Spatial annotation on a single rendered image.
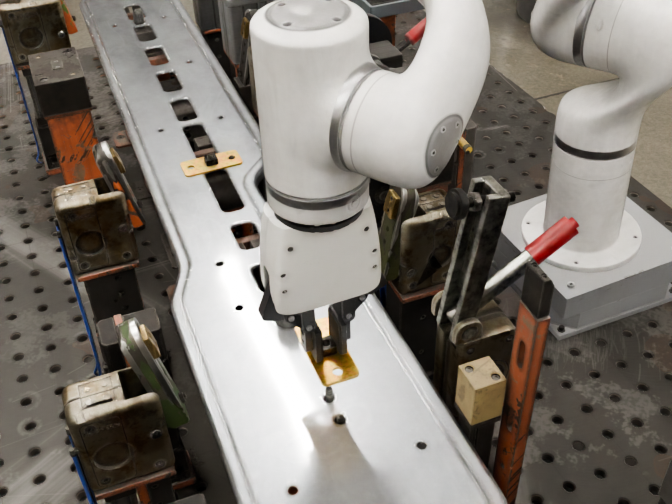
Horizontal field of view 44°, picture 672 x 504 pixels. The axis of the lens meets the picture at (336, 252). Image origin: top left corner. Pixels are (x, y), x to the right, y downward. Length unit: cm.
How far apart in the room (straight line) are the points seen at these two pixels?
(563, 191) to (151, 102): 66
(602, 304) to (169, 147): 71
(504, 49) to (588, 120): 260
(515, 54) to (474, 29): 319
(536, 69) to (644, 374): 246
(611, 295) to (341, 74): 86
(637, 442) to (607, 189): 37
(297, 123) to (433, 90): 10
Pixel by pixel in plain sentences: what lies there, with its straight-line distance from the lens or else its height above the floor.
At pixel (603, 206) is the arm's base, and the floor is 89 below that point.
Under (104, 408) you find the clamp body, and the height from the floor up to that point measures 104.
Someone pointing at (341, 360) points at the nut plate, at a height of 107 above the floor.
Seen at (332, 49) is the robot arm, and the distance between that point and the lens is 57.
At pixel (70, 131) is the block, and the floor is 93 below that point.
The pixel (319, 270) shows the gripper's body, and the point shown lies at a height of 119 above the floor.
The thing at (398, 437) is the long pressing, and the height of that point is 100.
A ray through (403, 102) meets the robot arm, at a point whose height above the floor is 137.
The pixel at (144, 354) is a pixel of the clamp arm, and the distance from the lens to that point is 79.
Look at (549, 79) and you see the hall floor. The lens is 359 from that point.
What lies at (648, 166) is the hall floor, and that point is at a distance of 312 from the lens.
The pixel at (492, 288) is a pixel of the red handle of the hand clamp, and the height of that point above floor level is 109.
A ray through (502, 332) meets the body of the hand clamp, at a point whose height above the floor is 105.
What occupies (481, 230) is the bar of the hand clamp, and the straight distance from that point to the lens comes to 76.
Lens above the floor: 165
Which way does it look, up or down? 40 degrees down
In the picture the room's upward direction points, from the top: 2 degrees counter-clockwise
